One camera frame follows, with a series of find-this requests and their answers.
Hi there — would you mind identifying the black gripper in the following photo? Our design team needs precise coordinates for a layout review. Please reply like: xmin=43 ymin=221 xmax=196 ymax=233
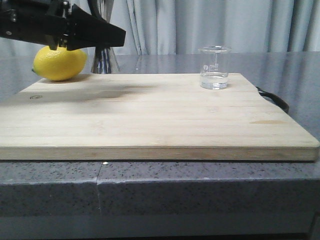
xmin=0 ymin=0 xmax=126 ymax=51

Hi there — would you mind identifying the steel double jigger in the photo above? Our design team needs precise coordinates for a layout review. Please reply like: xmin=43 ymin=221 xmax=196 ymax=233
xmin=87 ymin=0 xmax=120 ymax=74

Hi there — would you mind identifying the small glass beaker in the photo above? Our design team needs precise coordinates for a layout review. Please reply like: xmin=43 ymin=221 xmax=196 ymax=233
xmin=199 ymin=45 xmax=232 ymax=90

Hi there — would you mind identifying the yellow lemon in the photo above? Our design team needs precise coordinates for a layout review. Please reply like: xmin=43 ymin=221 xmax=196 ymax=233
xmin=32 ymin=46 xmax=87 ymax=81

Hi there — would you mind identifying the grey curtain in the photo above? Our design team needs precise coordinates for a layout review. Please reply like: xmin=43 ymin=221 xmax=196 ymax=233
xmin=0 ymin=0 xmax=320 ymax=56

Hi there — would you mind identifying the wooden cutting board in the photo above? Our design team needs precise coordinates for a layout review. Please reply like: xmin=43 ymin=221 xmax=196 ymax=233
xmin=0 ymin=73 xmax=320 ymax=162

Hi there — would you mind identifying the black board handle strap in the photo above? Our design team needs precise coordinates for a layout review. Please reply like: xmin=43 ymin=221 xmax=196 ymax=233
xmin=255 ymin=86 xmax=290 ymax=114

